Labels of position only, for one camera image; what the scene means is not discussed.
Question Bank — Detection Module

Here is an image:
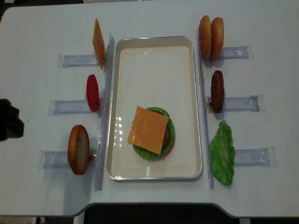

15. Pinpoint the clear tomato holder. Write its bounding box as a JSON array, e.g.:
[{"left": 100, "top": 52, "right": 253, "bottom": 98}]
[{"left": 48, "top": 100, "right": 102, "bottom": 115}]

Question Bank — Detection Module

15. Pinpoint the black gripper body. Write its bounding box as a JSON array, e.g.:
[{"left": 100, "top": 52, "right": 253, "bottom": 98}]
[{"left": 0, "top": 99, "right": 24, "bottom": 141}]

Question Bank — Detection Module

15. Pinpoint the near sesame bun top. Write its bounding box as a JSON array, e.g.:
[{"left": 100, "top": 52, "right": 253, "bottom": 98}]
[{"left": 210, "top": 17, "right": 224, "bottom": 60}]

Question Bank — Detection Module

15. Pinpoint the meat patty on burger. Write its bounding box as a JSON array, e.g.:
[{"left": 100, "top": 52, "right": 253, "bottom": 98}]
[{"left": 162, "top": 124, "right": 173, "bottom": 149}]

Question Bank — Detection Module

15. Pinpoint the white rectangular tray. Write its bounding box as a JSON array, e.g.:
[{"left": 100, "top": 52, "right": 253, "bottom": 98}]
[{"left": 106, "top": 36, "right": 202, "bottom": 181}]

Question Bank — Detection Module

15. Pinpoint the standing red tomato slice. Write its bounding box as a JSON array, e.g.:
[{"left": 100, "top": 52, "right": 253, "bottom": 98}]
[{"left": 86, "top": 74, "right": 99, "bottom": 112}]

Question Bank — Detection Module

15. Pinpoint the green lettuce in burger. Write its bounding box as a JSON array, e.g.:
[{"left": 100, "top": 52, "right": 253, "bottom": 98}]
[{"left": 133, "top": 107, "right": 175, "bottom": 161}]

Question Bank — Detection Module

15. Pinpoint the standing orange cheese slice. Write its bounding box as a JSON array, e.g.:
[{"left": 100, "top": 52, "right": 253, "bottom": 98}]
[{"left": 93, "top": 19, "right": 105, "bottom": 69}]

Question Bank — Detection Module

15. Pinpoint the standing bun half left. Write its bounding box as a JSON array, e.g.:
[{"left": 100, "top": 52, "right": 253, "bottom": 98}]
[{"left": 68, "top": 125, "right": 90, "bottom": 175}]

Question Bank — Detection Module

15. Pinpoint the orange cheese slice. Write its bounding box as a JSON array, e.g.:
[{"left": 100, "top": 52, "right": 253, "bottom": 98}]
[
  {"left": 93, "top": 19, "right": 105, "bottom": 69},
  {"left": 128, "top": 106, "right": 170, "bottom": 155}
]

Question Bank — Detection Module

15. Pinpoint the clear bun holder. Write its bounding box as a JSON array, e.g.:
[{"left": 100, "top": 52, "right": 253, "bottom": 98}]
[
  {"left": 38, "top": 149, "right": 97, "bottom": 169},
  {"left": 201, "top": 44, "right": 255, "bottom": 61}
]

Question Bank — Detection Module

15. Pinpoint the clear bun holder left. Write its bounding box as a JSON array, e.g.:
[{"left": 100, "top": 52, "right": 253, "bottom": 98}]
[{"left": 38, "top": 149, "right": 97, "bottom": 169}]

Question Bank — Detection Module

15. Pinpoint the sesame bun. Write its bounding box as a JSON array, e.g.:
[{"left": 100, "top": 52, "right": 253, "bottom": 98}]
[
  {"left": 199, "top": 15, "right": 212, "bottom": 59},
  {"left": 210, "top": 17, "right": 224, "bottom": 60}
]

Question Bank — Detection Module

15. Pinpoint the standing brown meat patty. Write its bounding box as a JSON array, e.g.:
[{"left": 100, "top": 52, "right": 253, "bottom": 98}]
[{"left": 211, "top": 70, "right": 224, "bottom": 113}]

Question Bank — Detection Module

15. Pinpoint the clear patty holder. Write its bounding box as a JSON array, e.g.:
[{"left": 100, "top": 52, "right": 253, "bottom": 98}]
[{"left": 217, "top": 95, "right": 265, "bottom": 113}]

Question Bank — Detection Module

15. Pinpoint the clear lettuce holder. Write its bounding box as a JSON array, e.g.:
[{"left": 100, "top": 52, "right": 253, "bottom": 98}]
[{"left": 235, "top": 147, "right": 276, "bottom": 167}]

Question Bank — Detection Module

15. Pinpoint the clear cheese holder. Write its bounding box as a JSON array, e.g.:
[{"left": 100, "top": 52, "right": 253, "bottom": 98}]
[{"left": 57, "top": 55, "right": 99, "bottom": 68}]

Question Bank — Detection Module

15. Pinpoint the clear bun holder right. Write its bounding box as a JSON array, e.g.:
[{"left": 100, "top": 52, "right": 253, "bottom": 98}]
[{"left": 201, "top": 44, "right": 255, "bottom": 61}]

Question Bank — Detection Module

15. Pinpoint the standing green lettuce leaf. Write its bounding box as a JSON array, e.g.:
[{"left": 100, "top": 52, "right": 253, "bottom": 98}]
[{"left": 210, "top": 120, "right": 235, "bottom": 186}]

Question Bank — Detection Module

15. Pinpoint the far sesame bun top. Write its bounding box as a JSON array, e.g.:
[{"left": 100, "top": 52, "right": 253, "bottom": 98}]
[{"left": 199, "top": 15, "right": 212, "bottom": 59}]

